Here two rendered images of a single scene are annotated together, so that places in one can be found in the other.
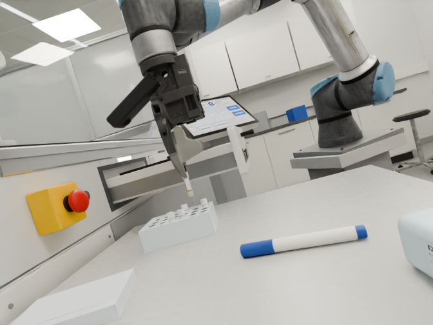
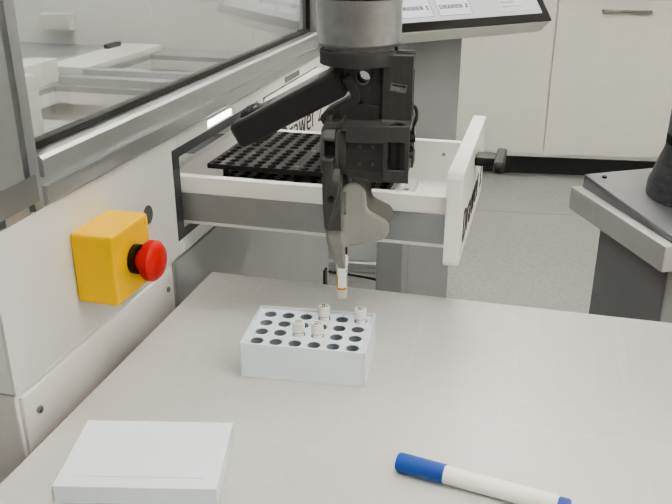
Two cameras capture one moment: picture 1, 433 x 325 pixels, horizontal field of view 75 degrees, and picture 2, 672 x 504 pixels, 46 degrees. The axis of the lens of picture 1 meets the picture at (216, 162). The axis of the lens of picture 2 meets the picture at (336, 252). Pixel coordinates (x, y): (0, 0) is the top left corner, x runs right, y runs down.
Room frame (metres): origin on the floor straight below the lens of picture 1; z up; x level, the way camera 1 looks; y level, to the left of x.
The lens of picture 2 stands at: (-0.20, 0.00, 1.17)
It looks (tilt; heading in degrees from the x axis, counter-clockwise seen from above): 23 degrees down; 5
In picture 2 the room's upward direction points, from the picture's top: straight up
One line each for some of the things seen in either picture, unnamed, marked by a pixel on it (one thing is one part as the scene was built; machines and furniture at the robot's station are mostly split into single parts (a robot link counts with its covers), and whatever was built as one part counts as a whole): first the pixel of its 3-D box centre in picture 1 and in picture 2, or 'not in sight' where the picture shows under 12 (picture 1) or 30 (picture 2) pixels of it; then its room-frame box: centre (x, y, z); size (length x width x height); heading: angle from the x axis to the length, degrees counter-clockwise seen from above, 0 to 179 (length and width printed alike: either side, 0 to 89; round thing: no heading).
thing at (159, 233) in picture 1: (180, 225); (310, 344); (0.50, 0.09, 0.78); 0.12 x 0.08 x 0.04; 86
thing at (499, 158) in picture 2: (247, 133); (490, 159); (0.75, -0.10, 0.91); 0.07 x 0.04 x 0.01; 170
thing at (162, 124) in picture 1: (166, 129); (334, 182); (0.50, 0.07, 0.95); 0.05 x 0.02 x 0.09; 176
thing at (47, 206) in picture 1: (59, 206); (116, 256); (0.48, 0.28, 0.88); 0.07 x 0.05 x 0.07; 170
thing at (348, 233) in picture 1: (299, 241); (480, 483); (0.31, -0.06, 0.77); 0.14 x 0.02 x 0.02; 71
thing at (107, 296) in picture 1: (73, 307); (148, 460); (0.31, 0.20, 0.77); 0.13 x 0.09 x 0.02; 93
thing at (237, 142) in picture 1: (241, 147); (466, 182); (0.76, -0.07, 0.87); 0.29 x 0.02 x 0.11; 170
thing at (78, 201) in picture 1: (76, 201); (147, 260); (0.48, 0.25, 0.88); 0.04 x 0.03 x 0.04; 170
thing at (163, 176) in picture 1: (170, 171); (307, 177); (0.79, 0.13, 0.86); 0.40 x 0.26 x 0.06; 80
